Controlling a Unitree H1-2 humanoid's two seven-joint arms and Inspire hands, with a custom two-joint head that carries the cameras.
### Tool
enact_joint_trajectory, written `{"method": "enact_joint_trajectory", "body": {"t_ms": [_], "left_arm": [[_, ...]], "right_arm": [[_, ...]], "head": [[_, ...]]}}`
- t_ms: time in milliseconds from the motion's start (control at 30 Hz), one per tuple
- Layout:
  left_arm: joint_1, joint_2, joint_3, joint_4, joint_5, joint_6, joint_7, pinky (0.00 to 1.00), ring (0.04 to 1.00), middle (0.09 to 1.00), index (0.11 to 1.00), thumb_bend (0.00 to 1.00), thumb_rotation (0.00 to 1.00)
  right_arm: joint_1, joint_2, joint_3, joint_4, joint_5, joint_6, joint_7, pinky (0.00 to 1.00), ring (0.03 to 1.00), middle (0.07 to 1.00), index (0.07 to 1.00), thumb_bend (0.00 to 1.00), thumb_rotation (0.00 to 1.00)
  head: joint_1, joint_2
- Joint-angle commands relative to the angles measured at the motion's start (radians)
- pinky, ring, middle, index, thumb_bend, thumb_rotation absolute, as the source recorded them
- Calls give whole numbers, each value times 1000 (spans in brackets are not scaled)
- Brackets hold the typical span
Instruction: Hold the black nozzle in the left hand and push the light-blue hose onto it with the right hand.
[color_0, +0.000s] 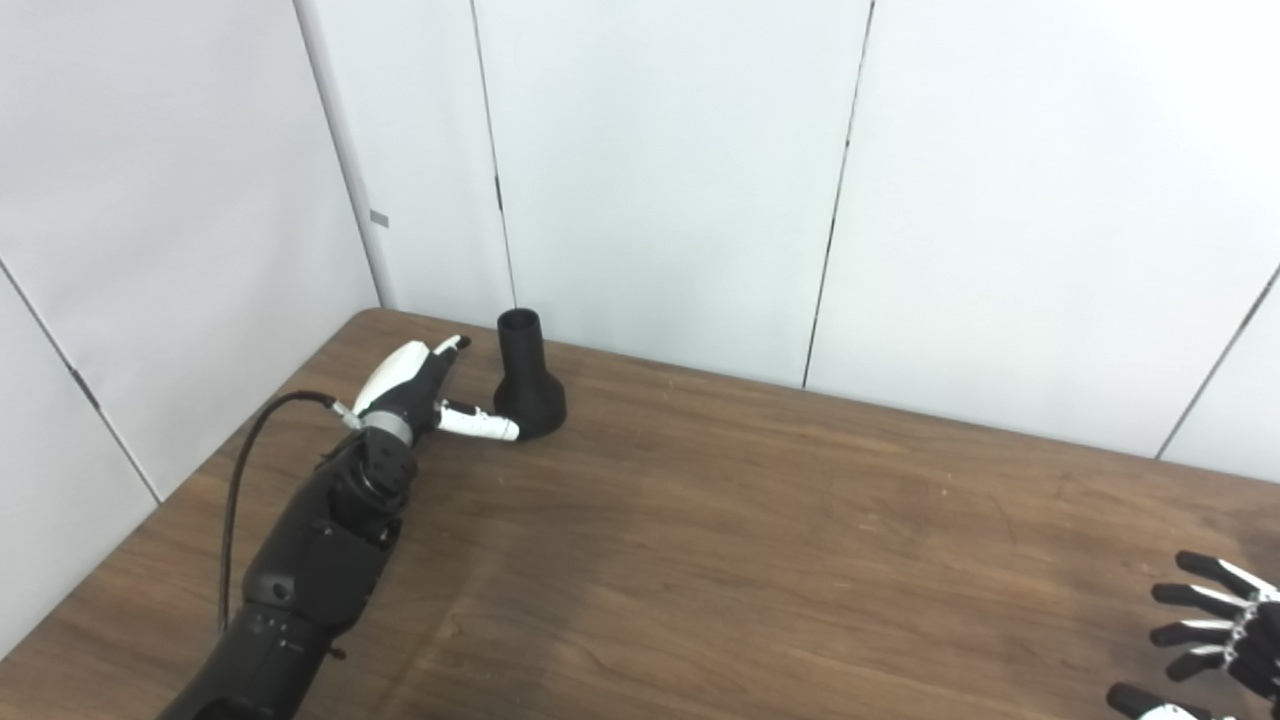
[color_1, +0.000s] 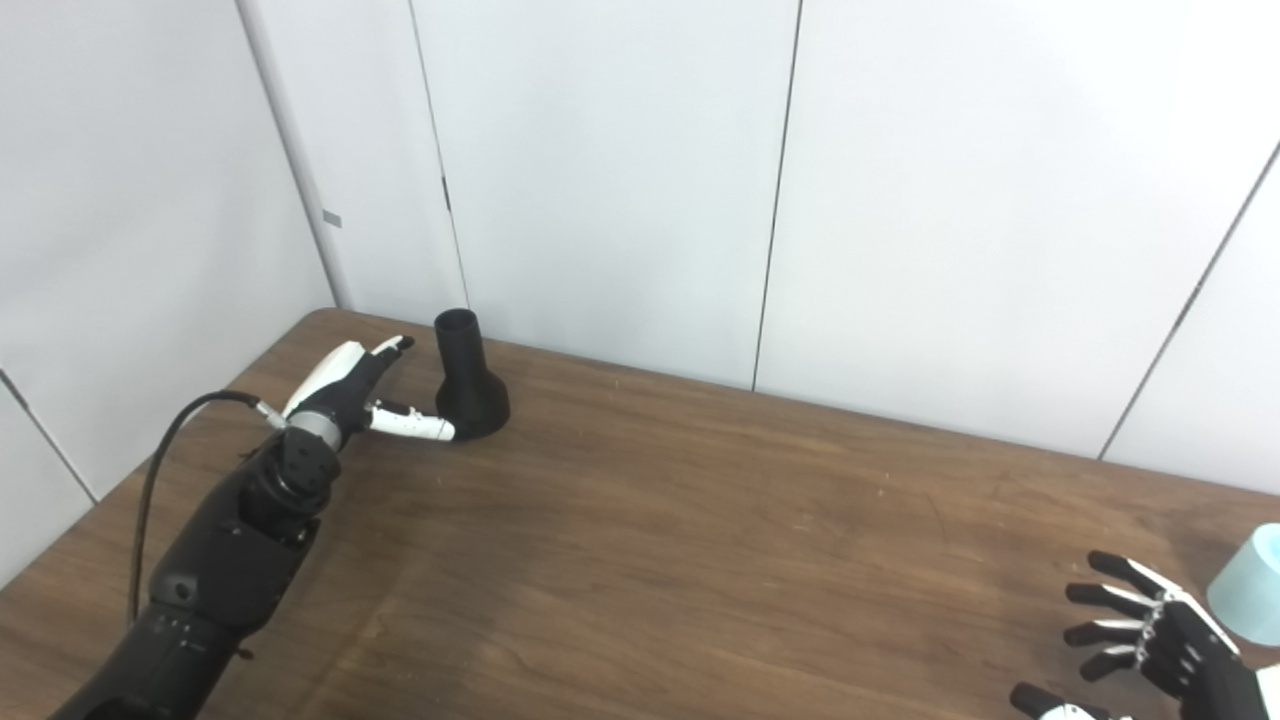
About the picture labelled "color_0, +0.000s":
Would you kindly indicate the white and black left hand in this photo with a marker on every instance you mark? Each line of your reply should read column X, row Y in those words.
column 405, row 385

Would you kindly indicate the white and black right hand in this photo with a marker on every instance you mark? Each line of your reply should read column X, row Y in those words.
column 1260, row 650

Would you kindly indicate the black flared nozzle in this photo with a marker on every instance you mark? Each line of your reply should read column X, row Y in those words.
column 530, row 395

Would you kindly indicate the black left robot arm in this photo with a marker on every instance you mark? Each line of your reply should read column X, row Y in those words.
column 315, row 570

